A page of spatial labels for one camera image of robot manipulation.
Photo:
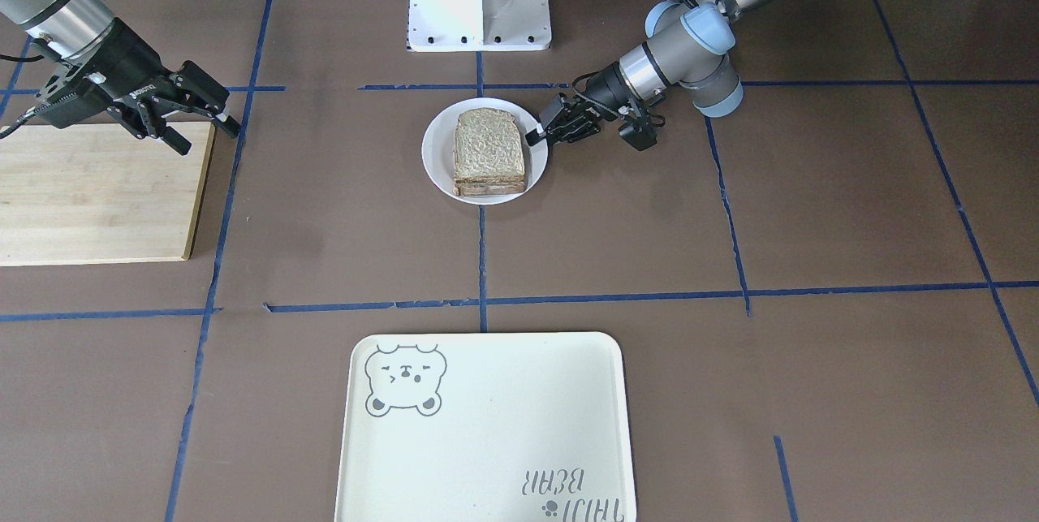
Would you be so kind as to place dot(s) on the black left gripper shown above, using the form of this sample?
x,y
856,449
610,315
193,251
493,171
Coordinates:
x,y
604,87

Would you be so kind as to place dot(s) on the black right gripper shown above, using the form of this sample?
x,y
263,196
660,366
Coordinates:
x,y
128,59

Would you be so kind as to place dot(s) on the white round plate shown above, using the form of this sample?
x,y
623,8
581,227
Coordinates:
x,y
437,149

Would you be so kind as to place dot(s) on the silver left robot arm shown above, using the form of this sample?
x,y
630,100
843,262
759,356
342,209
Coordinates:
x,y
687,44

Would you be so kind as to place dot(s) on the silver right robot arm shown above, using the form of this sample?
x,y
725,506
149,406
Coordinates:
x,y
61,29

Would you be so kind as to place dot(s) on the wooden cutting board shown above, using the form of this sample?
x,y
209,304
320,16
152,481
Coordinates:
x,y
91,194

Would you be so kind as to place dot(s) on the cream bear serving tray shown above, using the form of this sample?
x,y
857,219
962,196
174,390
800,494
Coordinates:
x,y
486,427

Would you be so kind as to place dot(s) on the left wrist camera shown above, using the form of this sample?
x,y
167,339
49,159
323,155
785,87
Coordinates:
x,y
640,126

